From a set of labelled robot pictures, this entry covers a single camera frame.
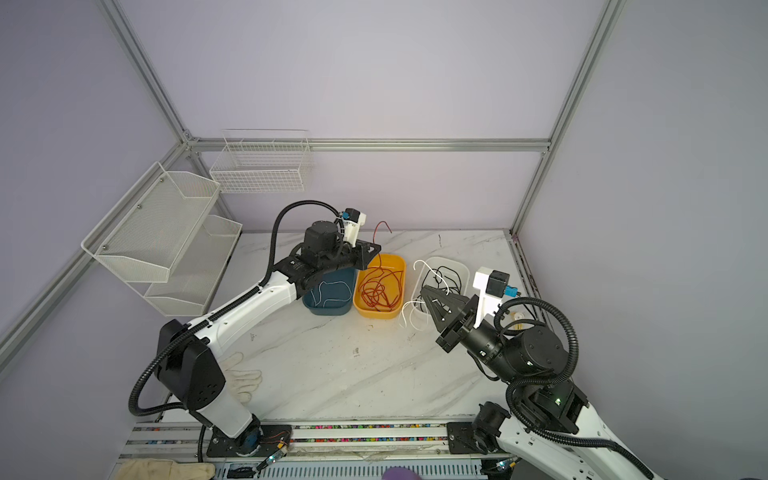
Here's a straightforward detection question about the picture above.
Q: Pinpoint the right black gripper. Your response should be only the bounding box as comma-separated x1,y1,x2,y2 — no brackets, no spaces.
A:
416,283,519,383

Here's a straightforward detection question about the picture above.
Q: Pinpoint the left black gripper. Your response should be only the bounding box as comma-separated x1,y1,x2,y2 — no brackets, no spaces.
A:
321,240,381,275

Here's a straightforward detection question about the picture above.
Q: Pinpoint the black cable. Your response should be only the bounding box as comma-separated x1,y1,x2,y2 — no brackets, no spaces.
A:
416,263,464,295

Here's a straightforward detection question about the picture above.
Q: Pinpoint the thin white cable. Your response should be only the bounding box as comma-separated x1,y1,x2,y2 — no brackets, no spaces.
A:
311,278,352,308
398,259,454,332

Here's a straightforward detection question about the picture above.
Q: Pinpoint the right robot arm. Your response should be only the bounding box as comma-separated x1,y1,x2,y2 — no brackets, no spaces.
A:
421,286,657,479

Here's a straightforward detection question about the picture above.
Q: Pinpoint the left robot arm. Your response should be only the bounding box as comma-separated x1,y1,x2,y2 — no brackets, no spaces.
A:
128,200,381,456

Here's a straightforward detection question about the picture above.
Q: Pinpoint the white plastic tub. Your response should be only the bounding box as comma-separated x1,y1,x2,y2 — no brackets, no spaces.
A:
411,256,470,301

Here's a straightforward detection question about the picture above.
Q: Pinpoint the yellow plastic tub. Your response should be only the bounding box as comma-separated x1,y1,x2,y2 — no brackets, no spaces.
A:
353,254,407,320

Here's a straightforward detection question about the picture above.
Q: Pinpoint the teal plastic tub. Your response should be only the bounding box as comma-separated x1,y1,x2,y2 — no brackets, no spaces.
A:
302,268,356,316

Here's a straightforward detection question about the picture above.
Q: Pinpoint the purple object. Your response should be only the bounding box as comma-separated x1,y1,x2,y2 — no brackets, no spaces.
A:
381,467,422,480

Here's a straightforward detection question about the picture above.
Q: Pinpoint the lower white mesh shelf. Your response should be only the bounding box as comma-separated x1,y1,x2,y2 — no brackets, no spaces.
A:
130,215,242,318

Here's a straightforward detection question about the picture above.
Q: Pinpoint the white mesh shelf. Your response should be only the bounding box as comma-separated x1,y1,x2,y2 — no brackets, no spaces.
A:
81,163,220,283
130,215,242,318

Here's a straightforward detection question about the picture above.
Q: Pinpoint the white cotton glove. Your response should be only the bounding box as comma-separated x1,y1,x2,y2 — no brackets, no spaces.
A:
219,352,263,404

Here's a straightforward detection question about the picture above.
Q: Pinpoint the upper white mesh shelf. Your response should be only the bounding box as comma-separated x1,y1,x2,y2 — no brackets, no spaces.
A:
81,163,220,283

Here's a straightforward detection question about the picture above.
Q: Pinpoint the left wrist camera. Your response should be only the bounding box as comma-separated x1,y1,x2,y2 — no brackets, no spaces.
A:
341,208,367,247

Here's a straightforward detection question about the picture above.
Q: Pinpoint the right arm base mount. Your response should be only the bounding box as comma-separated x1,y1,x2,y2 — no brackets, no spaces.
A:
446,401,511,455

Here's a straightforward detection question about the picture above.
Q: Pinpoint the aluminium front rail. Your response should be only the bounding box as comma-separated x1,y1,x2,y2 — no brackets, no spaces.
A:
119,416,616,463

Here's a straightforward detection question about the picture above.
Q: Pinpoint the white wire basket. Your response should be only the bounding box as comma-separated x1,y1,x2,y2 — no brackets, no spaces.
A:
209,129,313,194

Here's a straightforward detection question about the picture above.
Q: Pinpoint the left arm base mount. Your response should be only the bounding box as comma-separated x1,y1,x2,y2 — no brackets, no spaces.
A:
205,424,293,458

